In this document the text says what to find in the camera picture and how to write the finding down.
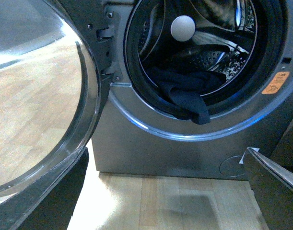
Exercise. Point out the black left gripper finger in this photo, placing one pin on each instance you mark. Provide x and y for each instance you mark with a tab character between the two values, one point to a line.
272	185

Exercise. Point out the dark navy garment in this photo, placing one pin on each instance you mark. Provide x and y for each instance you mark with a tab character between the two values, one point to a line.
185	90

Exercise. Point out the grey front-load washing machine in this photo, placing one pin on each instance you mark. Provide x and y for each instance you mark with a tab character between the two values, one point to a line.
133	137

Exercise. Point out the orange warning sticker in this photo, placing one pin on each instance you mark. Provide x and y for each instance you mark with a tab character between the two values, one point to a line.
276	83

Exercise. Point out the steel washer drum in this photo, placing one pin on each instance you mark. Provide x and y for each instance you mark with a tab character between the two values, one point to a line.
188	36

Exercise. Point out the black rubber door gasket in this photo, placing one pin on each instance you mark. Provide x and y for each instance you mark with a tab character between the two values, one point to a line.
269	42

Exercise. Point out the round glass washer door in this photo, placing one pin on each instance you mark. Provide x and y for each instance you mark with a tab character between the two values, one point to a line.
54	55

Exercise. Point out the grey door hinge bracket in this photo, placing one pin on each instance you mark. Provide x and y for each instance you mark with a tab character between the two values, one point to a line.
111	43

